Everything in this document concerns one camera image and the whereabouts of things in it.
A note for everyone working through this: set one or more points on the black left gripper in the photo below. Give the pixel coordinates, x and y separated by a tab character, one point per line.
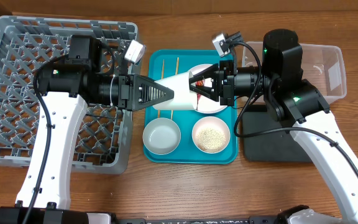
133	91

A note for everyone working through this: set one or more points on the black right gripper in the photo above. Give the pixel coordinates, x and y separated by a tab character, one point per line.
225	71

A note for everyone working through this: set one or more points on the wooden chopstick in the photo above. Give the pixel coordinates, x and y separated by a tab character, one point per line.
162	77
176	73

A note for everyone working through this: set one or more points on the white rice bowl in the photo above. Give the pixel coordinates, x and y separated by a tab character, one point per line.
211	135

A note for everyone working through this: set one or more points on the red snack wrapper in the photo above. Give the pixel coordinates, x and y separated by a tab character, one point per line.
200	83

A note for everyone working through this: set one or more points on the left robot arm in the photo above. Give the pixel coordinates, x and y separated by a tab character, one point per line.
65	87

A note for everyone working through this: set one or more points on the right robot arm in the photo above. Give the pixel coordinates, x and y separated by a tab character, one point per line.
297	105

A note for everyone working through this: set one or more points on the black food waste tray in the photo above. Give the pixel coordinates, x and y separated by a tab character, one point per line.
273	147

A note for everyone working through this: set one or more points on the large white plate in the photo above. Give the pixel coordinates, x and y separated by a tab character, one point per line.
205	105

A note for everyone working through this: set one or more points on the teal plastic tray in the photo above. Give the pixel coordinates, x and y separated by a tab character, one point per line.
187	152

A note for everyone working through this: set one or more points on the grey shallow bowl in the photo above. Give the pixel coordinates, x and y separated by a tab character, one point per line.
161	136

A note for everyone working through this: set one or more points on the clear plastic bin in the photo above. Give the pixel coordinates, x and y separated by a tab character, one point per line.
323	66

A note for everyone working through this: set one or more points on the grey plastic dish rack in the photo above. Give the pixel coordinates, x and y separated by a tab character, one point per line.
103	143

